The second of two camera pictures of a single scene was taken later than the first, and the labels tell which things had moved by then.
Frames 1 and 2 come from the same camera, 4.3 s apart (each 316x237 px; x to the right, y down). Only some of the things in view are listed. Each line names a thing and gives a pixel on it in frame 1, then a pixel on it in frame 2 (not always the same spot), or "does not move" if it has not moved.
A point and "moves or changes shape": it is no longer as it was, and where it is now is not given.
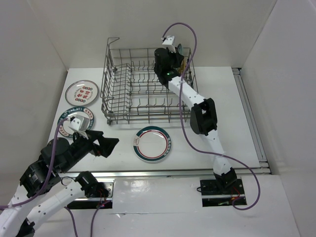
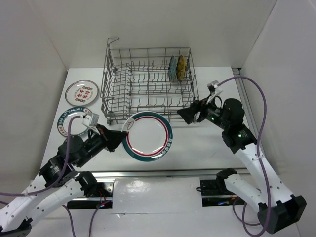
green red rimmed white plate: (151, 143) moves or changes shape
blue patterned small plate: (180, 49) moves or changes shape
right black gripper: (177, 58) -> (188, 113)
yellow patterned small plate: (182, 66) does not move
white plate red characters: (81, 93) does not move
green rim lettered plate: (64, 130) does not move
